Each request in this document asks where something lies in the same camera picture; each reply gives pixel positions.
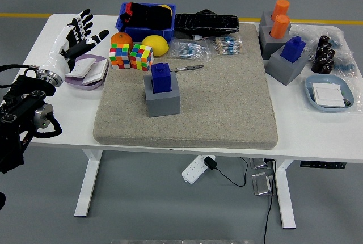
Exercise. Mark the light blue tray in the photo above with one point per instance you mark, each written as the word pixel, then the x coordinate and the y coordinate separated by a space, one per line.
pixel 309 88

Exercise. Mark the yellow lemon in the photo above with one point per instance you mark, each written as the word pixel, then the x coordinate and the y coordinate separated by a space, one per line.
pixel 155 44

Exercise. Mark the bag of blue parts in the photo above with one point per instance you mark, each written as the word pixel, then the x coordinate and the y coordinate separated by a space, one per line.
pixel 345 68

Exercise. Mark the clear plastic bag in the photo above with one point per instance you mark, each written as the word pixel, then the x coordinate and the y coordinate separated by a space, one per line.
pixel 343 54

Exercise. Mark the blue plastic bin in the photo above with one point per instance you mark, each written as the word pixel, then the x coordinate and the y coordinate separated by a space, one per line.
pixel 153 34

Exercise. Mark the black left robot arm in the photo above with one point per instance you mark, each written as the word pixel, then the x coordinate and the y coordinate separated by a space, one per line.
pixel 20 107

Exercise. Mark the white power strip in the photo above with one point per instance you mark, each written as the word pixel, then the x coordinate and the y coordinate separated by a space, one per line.
pixel 194 170

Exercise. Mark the black plug adapter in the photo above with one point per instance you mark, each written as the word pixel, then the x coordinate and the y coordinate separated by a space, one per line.
pixel 210 163

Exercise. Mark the purple tray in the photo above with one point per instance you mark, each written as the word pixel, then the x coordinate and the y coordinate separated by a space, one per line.
pixel 93 56

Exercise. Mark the white table leg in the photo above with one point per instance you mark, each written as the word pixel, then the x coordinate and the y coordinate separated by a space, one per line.
pixel 286 195
pixel 87 183

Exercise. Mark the multicoloured puzzle cube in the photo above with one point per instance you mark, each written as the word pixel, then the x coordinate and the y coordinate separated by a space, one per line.
pixel 119 56
pixel 141 58

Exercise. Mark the black cylinder parts cluster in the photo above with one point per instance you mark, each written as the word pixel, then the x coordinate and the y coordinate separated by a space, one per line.
pixel 323 56

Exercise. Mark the yellow round item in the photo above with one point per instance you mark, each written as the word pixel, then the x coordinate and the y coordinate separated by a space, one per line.
pixel 167 8

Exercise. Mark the grey-brown mat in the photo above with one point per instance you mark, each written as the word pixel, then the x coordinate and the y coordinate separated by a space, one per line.
pixel 221 102

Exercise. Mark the black plastic-wrapped bundle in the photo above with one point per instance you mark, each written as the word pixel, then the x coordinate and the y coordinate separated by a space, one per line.
pixel 204 24

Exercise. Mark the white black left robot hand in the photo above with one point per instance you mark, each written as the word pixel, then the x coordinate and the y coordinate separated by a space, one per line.
pixel 58 56

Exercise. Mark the grey holder block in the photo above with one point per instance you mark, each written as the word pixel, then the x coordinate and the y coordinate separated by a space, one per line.
pixel 269 44
pixel 283 72
pixel 265 19
pixel 164 105

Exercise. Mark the metal floor socket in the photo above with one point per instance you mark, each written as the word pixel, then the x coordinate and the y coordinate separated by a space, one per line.
pixel 258 163
pixel 263 184

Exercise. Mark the blue square seal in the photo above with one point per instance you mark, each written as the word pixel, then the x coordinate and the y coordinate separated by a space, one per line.
pixel 161 79
pixel 292 50

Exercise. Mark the white switch panel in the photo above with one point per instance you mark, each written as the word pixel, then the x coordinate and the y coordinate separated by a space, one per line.
pixel 97 73
pixel 329 95
pixel 82 68

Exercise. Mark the small metal folding tool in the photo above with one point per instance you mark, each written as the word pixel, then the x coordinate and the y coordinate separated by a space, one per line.
pixel 193 67

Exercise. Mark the orange cylinder seal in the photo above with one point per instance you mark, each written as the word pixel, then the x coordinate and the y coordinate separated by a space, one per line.
pixel 280 8
pixel 280 27

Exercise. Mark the small green black component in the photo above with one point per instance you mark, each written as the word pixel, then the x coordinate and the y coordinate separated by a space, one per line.
pixel 348 102

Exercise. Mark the black cloth with red trim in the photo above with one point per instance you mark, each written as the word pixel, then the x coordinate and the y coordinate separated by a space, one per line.
pixel 147 15

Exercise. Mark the black table control panel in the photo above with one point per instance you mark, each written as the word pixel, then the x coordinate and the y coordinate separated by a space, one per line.
pixel 323 164

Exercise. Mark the clear bag of resistors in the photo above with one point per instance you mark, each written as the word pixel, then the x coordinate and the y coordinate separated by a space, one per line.
pixel 227 44
pixel 189 49

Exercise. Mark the small white connector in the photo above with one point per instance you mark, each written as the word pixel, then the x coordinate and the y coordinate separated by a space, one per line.
pixel 197 37

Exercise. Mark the orange fruit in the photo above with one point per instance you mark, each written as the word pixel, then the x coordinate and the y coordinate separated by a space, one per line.
pixel 121 39

